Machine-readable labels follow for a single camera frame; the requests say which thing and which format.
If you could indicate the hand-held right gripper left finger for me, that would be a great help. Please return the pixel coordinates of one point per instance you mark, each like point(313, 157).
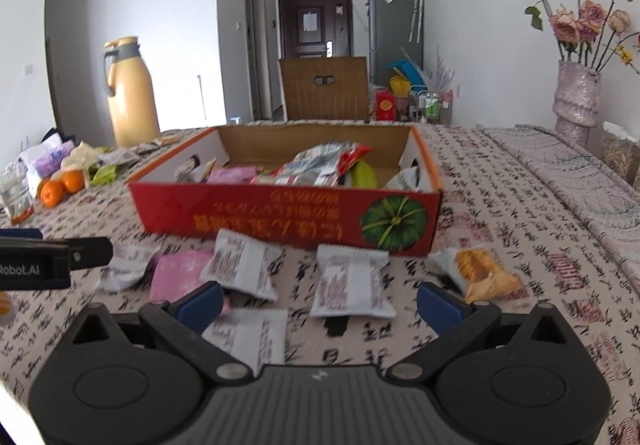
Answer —
point(202, 307)

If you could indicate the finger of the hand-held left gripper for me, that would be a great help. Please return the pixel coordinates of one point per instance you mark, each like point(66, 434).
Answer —
point(92, 252)
point(20, 234)

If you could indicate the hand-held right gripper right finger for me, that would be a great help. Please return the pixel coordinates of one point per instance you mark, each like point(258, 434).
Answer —
point(440, 307)

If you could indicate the red cardboard box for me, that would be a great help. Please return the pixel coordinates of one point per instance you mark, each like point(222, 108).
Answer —
point(225, 220)

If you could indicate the white small snack packet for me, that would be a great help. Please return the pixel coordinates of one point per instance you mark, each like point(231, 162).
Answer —
point(402, 180)
point(350, 280)
point(250, 340)
point(240, 260)
point(125, 270)

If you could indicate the white orange cracker packet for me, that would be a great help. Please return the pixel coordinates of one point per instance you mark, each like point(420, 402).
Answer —
point(475, 265)
point(192, 170)

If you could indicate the pink snack packet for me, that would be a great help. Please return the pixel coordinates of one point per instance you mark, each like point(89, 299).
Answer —
point(232, 175)
point(175, 275)

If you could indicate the lime green snack packet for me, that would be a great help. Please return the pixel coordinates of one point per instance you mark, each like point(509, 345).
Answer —
point(364, 175)

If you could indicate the red foil snack bag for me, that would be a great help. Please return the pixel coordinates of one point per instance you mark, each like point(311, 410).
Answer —
point(356, 156)

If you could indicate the orange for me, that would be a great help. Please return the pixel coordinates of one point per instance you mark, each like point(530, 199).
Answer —
point(72, 181)
point(51, 194)

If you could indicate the small green snack packet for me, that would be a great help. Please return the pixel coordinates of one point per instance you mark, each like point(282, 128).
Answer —
point(104, 175)

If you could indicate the purple tissue pack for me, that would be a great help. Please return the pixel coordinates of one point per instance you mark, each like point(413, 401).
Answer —
point(47, 160)

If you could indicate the white plastic bag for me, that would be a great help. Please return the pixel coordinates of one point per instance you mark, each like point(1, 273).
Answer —
point(50, 141)

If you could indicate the grey white snack packet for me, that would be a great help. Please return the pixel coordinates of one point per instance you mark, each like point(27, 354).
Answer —
point(120, 157)

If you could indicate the yellow thermos jug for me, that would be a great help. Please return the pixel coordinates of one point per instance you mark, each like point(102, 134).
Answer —
point(132, 95)

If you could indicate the grey patterned cloth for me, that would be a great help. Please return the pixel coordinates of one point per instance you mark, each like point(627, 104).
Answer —
point(550, 165)

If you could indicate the red gift box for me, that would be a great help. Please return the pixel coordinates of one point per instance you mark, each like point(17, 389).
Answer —
point(386, 105)

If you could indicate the yellow plastic bag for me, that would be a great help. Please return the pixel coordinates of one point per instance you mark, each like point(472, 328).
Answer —
point(400, 86)

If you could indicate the clear jar of nuts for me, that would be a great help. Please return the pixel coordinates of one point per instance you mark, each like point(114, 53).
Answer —
point(620, 155)

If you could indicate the dried lavender bunch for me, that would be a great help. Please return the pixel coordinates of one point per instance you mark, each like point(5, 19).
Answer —
point(442, 70)

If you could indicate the pink textured vase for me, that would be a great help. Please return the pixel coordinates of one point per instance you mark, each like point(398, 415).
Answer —
point(577, 100)

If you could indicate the white interior door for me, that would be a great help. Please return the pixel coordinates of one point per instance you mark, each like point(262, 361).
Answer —
point(255, 55)

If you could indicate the grey refrigerator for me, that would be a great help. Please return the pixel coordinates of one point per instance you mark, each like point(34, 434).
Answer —
point(395, 35)

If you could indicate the dark brown door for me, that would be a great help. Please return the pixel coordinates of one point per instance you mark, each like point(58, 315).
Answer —
point(315, 40)

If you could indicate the folded umbrella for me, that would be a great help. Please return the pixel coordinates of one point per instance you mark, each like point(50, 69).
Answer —
point(416, 10)

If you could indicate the dried pink roses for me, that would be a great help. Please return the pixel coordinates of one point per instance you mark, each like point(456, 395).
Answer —
point(570, 25)

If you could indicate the yellow blossom twigs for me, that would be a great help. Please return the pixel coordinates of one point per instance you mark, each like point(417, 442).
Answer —
point(625, 56)

